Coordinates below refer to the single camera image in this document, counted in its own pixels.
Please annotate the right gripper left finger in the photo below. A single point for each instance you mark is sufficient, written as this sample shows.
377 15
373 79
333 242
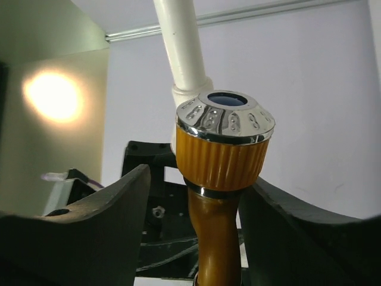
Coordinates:
94 241

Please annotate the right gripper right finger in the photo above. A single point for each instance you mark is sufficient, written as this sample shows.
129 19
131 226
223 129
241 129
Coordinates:
291 242

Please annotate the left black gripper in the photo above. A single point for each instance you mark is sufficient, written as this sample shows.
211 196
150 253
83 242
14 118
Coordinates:
169 246

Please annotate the gold faucet with chrome knob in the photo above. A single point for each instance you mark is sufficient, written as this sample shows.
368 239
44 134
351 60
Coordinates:
221 143

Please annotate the white PVC pipe frame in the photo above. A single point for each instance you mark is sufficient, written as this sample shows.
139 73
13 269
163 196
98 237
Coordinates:
179 29

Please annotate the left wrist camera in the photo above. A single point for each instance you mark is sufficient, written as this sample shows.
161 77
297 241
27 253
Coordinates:
69 187

